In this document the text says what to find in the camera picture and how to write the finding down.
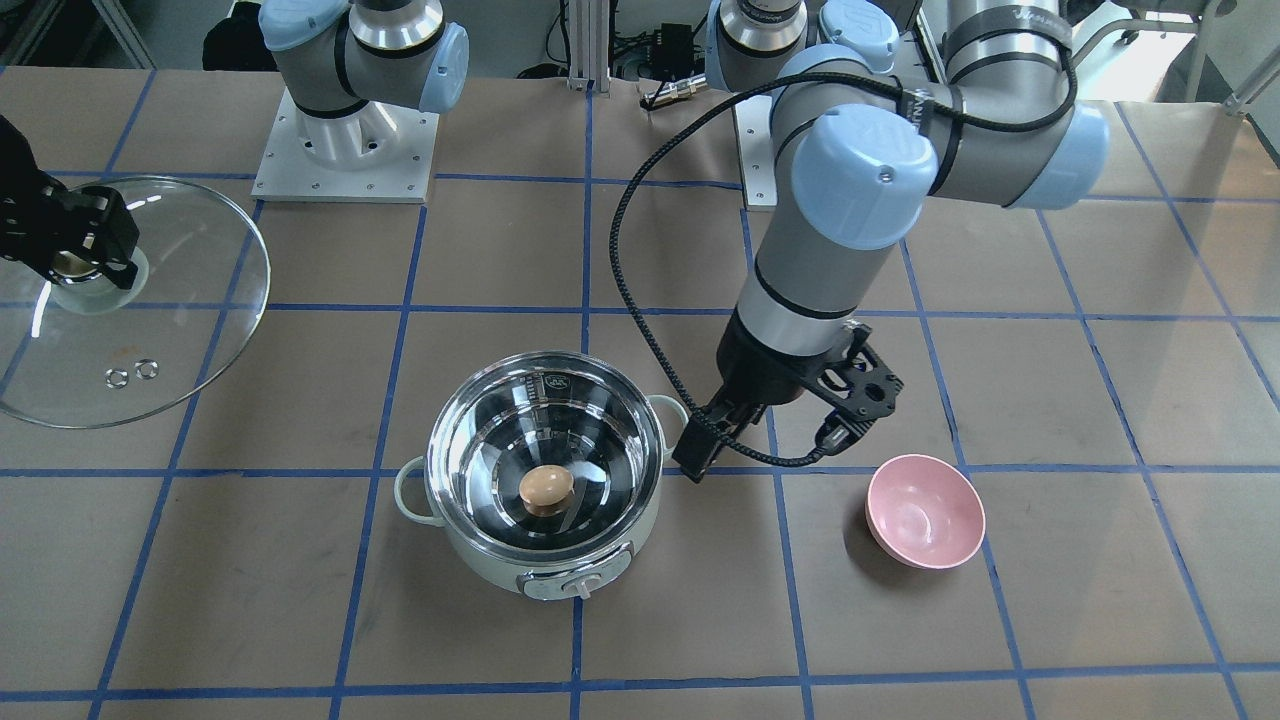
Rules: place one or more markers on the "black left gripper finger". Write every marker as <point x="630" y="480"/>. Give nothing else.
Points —
<point x="713" y="429"/>

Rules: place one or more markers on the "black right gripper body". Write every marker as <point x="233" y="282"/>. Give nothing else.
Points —
<point x="62" y="224"/>

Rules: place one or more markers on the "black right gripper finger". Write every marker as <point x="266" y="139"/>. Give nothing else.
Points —
<point x="89" y="231"/>

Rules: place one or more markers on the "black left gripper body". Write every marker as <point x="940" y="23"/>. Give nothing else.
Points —
<point x="757" y="370"/>

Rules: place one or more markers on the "glass pot lid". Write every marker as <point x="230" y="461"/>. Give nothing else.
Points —
<point x="79" y="352"/>

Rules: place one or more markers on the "brown egg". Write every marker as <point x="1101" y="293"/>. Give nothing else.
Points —
<point x="547" y="490"/>

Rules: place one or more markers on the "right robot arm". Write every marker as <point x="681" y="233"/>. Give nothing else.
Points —
<point x="365" y="85"/>

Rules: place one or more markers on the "pale green cooking pot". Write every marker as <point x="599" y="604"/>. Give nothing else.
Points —
<point x="545" y="407"/>

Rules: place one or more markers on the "pink bowl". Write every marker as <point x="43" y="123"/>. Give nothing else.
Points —
<point x="924" y="513"/>

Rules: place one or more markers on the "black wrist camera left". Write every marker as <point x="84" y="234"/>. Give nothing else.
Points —
<point x="857" y="385"/>

